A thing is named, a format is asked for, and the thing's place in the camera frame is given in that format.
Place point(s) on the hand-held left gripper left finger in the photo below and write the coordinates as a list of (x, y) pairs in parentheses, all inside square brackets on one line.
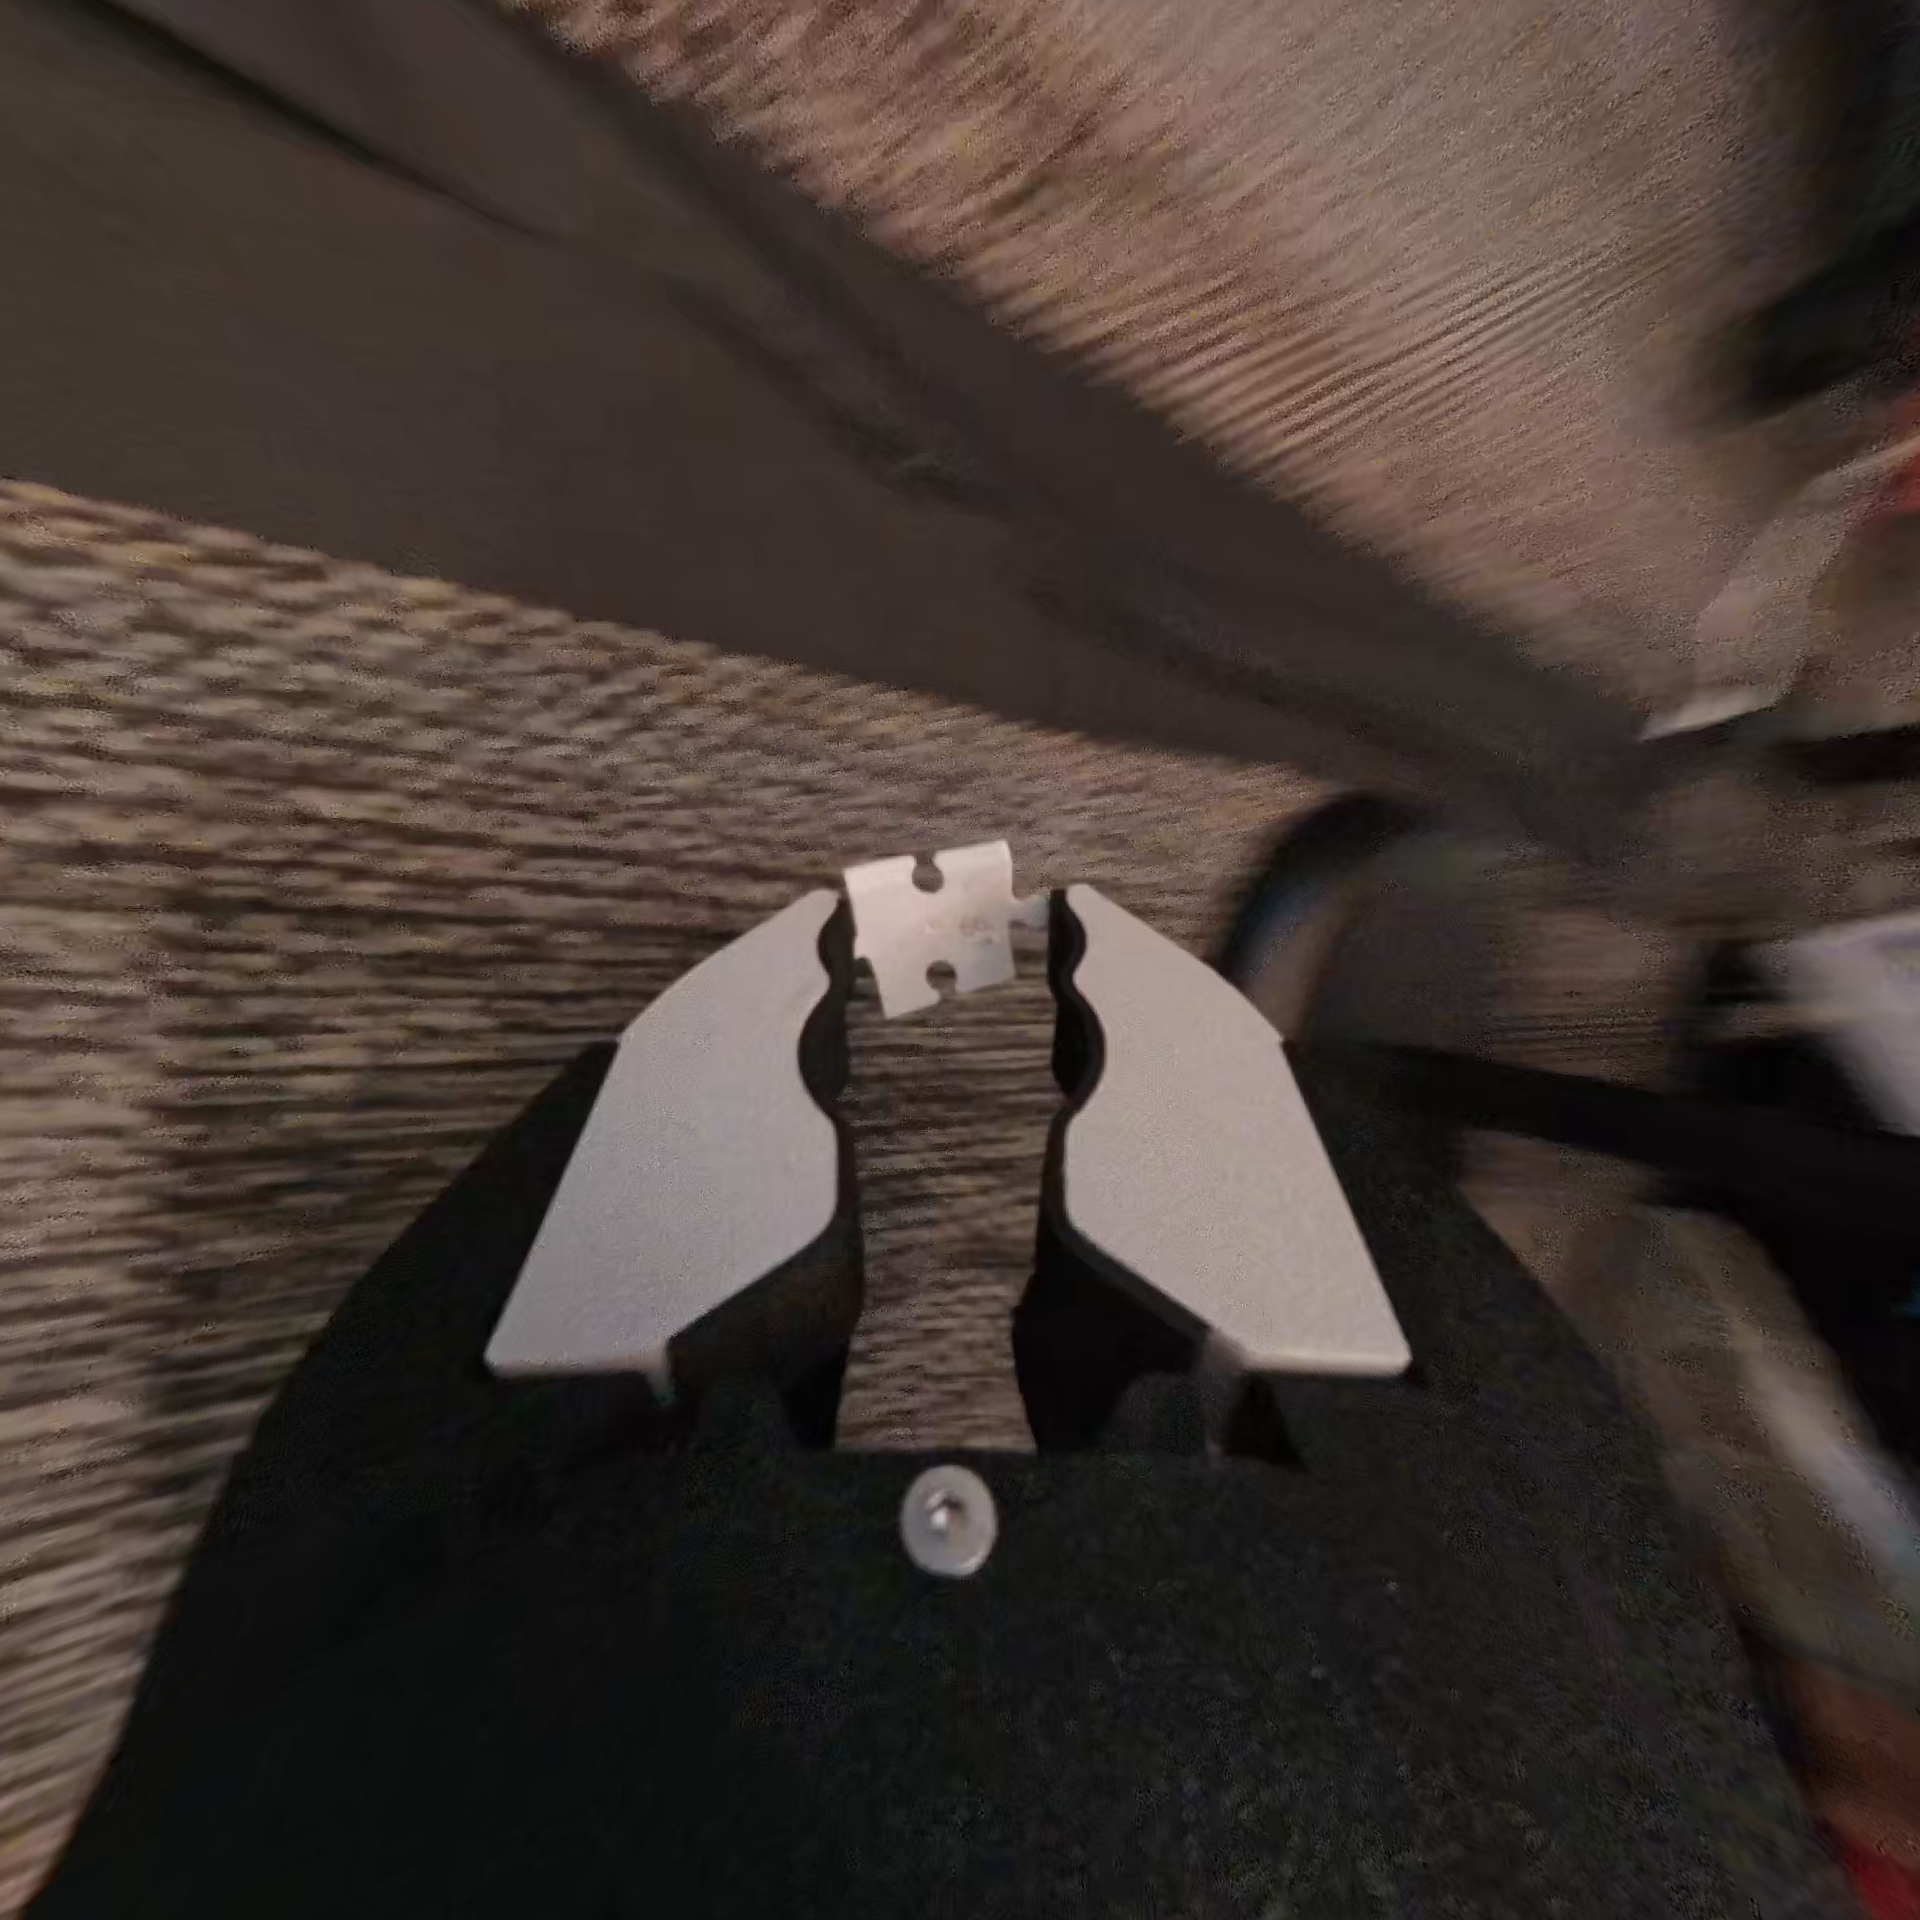
[(707, 1141)]

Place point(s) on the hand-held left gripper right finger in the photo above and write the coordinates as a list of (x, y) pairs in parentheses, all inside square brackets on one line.
[(1201, 1157)]

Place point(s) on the white puzzle piece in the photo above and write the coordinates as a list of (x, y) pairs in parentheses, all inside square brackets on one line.
[(938, 932)]

